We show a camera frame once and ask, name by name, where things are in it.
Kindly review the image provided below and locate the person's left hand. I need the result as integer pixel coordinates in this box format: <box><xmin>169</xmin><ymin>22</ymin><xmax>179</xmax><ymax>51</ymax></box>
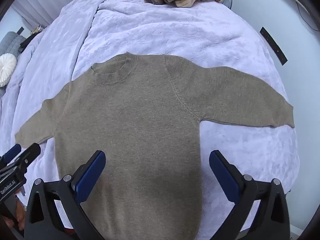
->
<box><xmin>2</xmin><ymin>199</ymin><xmax>27</xmax><ymax>230</ymax></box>

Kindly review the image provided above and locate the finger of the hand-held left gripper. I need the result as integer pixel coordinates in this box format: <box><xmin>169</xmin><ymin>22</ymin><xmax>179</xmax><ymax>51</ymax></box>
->
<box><xmin>0</xmin><ymin>144</ymin><xmax>22</xmax><ymax>165</ymax></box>
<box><xmin>5</xmin><ymin>143</ymin><xmax>42</xmax><ymax>177</ymax></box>

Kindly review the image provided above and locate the black cable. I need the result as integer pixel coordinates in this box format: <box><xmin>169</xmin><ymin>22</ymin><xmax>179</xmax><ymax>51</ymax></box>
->
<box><xmin>296</xmin><ymin>1</ymin><xmax>320</xmax><ymax>31</ymax></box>

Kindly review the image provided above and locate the white round pillow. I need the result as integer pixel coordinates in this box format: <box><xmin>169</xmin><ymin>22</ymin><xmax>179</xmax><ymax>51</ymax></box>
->
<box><xmin>0</xmin><ymin>53</ymin><xmax>17</xmax><ymax>87</ymax></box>

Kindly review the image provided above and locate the black stand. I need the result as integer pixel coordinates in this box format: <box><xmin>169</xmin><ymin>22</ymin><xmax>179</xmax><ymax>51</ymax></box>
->
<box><xmin>19</xmin><ymin>32</ymin><xmax>38</xmax><ymax>53</ymax></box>

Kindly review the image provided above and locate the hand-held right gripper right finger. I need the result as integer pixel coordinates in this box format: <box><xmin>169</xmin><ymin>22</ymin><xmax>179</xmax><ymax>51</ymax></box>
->
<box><xmin>209</xmin><ymin>150</ymin><xmax>292</xmax><ymax>240</ymax></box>

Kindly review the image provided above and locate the grey sofa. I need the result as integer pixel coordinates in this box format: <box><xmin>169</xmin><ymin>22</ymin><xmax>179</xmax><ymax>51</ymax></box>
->
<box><xmin>0</xmin><ymin>31</ymin><xmax>27</xmax><ymax>60</ymax></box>

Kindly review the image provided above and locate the lavender plush blanket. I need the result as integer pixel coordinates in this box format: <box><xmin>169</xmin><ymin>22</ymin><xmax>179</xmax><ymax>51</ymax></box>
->
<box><xmin>0</xmin><ymin>0</ymin><xmax>300</xmax><ymax>240</ymax></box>

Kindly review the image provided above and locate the olive brown knit sweater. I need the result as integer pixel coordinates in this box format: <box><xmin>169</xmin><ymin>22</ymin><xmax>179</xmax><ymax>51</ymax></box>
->
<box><xmin>14</xmin><ymin>52</ymin><xmax>295</xmax><ymax>240</ymax></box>

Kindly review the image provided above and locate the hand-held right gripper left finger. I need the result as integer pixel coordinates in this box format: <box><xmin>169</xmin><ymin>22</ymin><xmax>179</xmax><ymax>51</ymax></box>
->
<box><xmin>24</xmin><ymin>150</ymin><xmax>107</xmax><ymax>240</ymax></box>

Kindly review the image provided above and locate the pale pleated curtain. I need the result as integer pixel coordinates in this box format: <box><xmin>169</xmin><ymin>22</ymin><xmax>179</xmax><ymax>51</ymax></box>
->
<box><xmin>11</xmin><ymin>0</ymin><xmax>73</xmax><ymax>29</ymax></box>

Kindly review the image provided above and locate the long black strip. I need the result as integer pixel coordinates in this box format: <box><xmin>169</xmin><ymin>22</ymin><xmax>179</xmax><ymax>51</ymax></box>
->
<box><xmin>259</xmin><ymin>26</ymin><xmax>288</xmax><ymax>66</ymax></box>

